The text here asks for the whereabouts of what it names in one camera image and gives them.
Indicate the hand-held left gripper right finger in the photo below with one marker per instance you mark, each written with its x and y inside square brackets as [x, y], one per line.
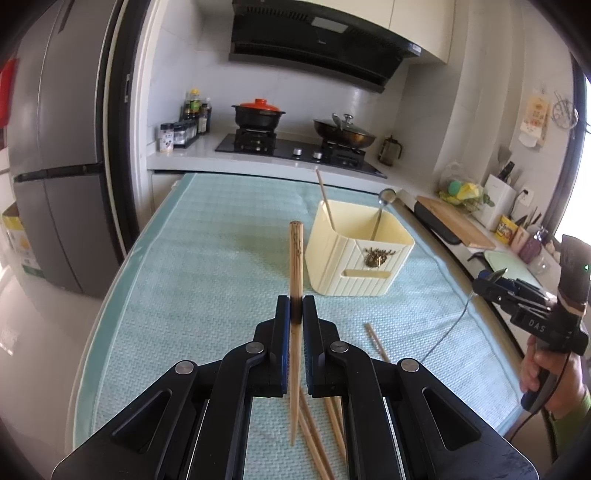
[310, 341]

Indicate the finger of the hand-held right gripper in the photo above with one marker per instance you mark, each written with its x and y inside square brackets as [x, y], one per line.
[503, 300]
[512, 285]

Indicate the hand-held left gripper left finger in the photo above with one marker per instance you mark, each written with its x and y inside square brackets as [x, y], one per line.
[282, 341]

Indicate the cream ribbed utensil holder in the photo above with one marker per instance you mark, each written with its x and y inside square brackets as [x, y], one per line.
[351, 263]

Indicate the person's right forearm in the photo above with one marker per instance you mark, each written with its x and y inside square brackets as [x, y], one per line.
[575, 443]

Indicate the person's right hand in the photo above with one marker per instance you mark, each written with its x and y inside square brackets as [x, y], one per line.
[570, 383]

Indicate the pale green board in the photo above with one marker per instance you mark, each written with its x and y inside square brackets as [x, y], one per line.
[503, 263]

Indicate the pink cup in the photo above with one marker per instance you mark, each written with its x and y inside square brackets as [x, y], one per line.
[530, 247]

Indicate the yellow packet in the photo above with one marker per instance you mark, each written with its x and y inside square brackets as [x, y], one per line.
[506, 230]

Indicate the wooden cutting board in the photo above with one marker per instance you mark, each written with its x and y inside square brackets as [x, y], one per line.
[457, 221]

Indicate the white knife block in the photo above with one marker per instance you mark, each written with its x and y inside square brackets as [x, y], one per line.
[498, 198]

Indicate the teal waffle mat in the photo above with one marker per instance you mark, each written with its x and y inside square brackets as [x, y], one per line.
[207, 277]

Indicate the black tray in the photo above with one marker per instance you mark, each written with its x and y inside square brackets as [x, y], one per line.
[434, 224]

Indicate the plastic bag with sponges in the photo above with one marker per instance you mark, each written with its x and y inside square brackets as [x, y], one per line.
[461, 189]

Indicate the hanging printed bag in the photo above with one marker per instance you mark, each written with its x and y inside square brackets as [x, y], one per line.
[535, 120]

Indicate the french press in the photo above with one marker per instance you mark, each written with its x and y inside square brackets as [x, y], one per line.
[390, 151]

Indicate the black gas stove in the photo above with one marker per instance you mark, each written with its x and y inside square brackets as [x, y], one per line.
[295, 150]

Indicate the white kitchen counter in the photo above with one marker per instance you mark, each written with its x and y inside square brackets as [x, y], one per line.
[194, 154]

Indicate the dark wok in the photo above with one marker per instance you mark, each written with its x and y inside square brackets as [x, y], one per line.
[346, 136]

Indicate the glass wok lid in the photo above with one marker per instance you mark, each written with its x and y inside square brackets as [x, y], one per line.
[344, 122]

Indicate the black pot red lid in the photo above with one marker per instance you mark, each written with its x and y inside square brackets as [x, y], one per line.
[257, 115]

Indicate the row of dark spice jars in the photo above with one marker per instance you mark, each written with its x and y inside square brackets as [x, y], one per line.
[185, 133]

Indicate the white spice jar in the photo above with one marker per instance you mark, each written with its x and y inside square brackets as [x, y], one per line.
[166, 138]

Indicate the dark sauce bottle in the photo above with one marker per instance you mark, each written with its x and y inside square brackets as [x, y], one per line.
[203, 120]

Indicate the yellow cap sauce bottle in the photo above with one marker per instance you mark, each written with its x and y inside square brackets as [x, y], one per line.
[194, 104]

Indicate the yellow cardboard box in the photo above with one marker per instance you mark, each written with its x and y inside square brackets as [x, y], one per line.
[23, 240]

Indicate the white upper cabinet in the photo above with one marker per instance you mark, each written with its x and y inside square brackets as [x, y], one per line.
[415, 23]

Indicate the black range hood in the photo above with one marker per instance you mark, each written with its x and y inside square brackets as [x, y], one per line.
[314, 41]

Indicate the grey refrigerator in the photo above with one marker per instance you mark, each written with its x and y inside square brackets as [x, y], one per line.
[60, 138]

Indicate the wall outlet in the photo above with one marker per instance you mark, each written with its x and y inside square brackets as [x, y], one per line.
[524, 196]

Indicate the black door frame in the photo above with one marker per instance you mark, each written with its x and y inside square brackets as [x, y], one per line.
[122, 138]

